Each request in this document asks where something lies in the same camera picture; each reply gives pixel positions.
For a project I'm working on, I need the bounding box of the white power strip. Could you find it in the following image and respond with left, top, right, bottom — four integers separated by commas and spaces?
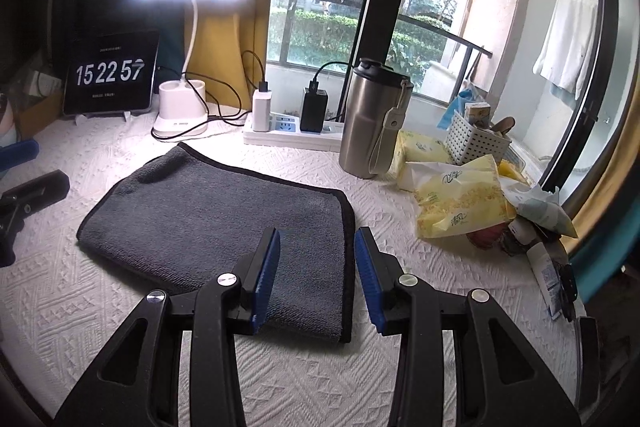
243, 111, 346, 152

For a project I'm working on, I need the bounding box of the white textured tablecloth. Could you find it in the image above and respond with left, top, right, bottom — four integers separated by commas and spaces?
0, 109, 587, 427

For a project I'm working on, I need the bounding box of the grey towel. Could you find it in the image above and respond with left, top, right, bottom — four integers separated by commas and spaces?
76, 142, 357, 345

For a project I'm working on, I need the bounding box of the black tablet showing clock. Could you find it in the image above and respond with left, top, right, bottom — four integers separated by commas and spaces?
62, 30, 161, 116

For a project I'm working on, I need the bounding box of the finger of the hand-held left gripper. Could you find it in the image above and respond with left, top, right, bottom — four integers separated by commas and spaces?
0, 170, 71, 268
0, 139, 40, 174

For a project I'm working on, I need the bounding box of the small yellow tissue pack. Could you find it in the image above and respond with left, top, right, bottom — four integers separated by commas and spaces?
392, 130, 452, 174

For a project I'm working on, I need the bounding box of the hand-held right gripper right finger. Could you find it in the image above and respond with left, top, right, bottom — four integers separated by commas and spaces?
354, 226, 582, 427

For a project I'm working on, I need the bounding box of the black charger plug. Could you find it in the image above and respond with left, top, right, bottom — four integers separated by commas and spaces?
299, 88, 330, 134

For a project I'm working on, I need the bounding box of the white hanging shirt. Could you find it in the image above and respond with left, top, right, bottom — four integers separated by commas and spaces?
532, 0, 599, 101

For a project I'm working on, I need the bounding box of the white plastic basket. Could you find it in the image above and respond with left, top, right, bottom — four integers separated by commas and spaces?
444, 109, 514, 167

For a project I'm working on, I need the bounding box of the black balcony railing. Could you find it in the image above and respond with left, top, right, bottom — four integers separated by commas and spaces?
272, 0, 493, 98

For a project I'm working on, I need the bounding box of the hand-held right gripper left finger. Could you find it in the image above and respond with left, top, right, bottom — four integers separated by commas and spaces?
54, 227, 281, 427

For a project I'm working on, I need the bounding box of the cardboard box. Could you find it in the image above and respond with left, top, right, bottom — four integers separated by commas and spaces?
14, 71, 67, 138

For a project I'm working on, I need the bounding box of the white teal packet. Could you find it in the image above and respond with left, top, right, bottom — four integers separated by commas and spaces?
514, 186, 579, 239

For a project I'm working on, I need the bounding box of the white charger plug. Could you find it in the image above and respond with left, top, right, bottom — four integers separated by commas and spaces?
251, 89, 273, 133

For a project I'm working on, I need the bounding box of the black cable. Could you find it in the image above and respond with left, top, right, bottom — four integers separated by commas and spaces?
241, 50, 269, 92
309, 60, 357, 90
156, 66, 253, 128

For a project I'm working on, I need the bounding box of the white desk lamp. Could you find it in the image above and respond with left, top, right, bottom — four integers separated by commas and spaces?
127, 0, 255, 142

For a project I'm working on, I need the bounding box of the blue plastic bag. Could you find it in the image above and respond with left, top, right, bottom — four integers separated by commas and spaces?
438, 87, 474, 130

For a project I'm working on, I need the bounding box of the large yellow tissue pack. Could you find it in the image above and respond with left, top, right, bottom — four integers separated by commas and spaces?
404, 155, 517, 241

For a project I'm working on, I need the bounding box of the clear tablet stand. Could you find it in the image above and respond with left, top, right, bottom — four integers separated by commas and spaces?
72, 109, 134, 126

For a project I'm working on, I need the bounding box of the stainless steel tumbler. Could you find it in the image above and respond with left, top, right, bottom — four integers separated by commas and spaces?
338, 57, 414, 180

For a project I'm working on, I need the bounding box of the white cream tube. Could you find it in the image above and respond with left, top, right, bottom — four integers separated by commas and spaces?
524, 241, 564, 321

